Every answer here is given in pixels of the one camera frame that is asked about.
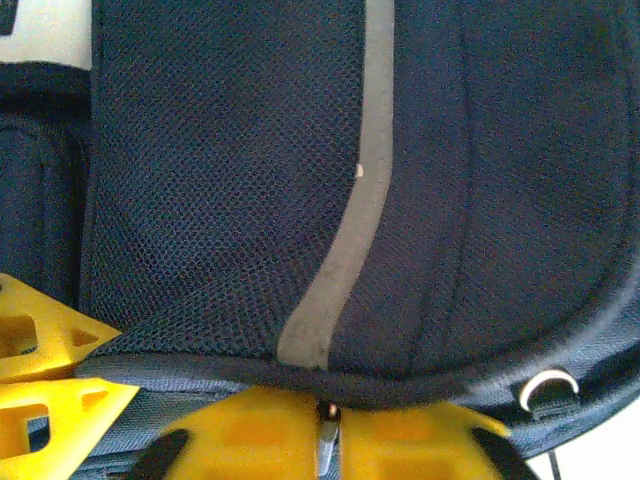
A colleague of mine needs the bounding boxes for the navy blue student backpack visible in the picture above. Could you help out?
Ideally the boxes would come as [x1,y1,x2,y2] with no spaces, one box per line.
[0,0,640,480]

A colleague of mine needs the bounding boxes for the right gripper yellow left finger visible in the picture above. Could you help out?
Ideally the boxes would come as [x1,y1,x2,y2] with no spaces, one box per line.
[127,386,325,480]

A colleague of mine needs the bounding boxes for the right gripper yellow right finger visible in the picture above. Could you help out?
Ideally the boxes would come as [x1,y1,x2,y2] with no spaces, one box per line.
[336,398,539,480]

